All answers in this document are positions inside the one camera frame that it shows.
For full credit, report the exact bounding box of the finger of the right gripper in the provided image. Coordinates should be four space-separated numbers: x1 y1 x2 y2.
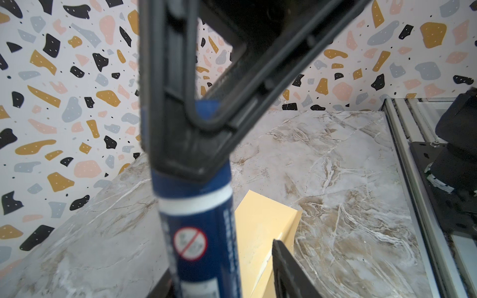
139 1 367 183

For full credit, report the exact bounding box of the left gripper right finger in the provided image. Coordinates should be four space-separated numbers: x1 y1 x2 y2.
272 240 322 298

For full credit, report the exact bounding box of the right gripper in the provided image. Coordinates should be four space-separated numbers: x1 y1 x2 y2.
199 1 343 101

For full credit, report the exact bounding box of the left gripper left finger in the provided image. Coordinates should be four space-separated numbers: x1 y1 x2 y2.
147 269 175 298

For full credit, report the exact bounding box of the blue white glue stick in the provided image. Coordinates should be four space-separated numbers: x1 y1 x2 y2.
140 98 243 298

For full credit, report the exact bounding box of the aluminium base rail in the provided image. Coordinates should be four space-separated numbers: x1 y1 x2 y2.
383 90 477 298

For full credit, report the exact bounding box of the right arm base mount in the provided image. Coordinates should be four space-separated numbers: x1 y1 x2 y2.
410 142 477 238

